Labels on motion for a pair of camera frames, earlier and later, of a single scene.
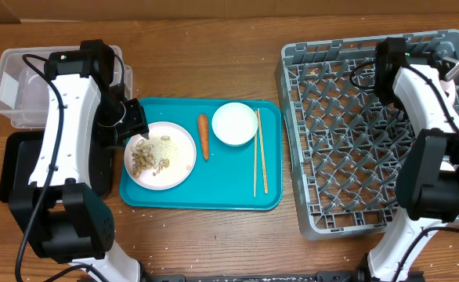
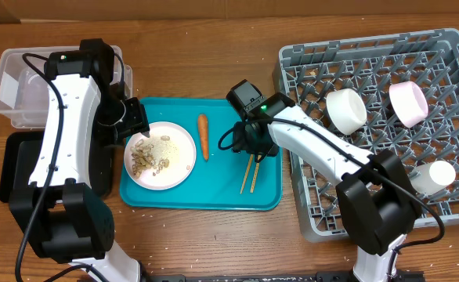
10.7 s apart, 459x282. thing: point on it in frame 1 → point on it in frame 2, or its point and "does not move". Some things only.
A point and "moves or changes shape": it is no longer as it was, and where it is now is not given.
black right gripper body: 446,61 → 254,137
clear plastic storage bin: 20,90 does not move
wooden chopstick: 262,153 → 254,177
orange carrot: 204,130 does not move
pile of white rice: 163,150 does not move
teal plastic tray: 225,182 does not move
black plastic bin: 18,152 does not move
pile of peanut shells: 142,157 does not move
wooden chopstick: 255,153 → 249,166
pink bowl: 449,88 moves or changes shape
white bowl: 235,124 → 346,110
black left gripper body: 135,120 does not move
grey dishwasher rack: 341,140 does not move
